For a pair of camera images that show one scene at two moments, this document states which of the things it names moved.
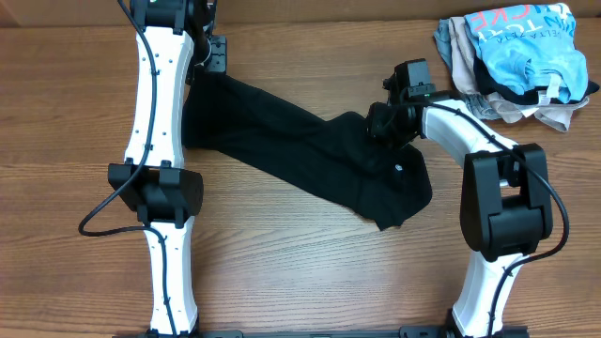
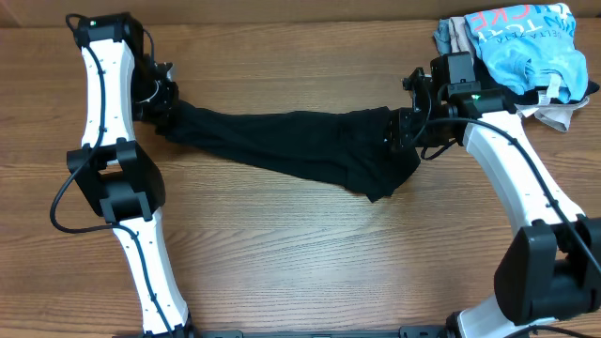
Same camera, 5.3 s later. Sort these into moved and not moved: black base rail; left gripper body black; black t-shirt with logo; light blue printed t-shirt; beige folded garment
Moved: black t-shirt with logo; left gripper body black
Not moved: black base rail; light blue printed t-shirt; beige folded garment
